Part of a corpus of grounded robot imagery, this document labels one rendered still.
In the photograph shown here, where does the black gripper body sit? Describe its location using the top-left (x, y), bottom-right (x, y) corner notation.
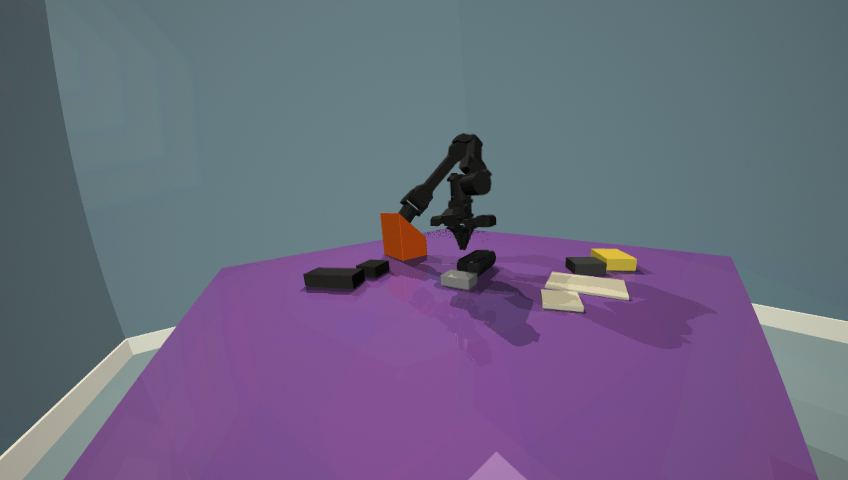
top-left (430, 195), bottom-right (496, 228)

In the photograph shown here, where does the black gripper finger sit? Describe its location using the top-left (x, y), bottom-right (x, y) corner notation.
top-left (446, 225), bottom-right (464, 250)
top-left (461, 226), bottom-right (478, 250)

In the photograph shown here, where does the yellow rectangular block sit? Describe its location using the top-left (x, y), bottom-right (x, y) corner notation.
top-left (591, 249), bottom-right (637, 271)

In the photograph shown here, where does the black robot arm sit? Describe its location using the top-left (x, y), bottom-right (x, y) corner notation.
top-left (398, 133), bottom-right (492, 226)

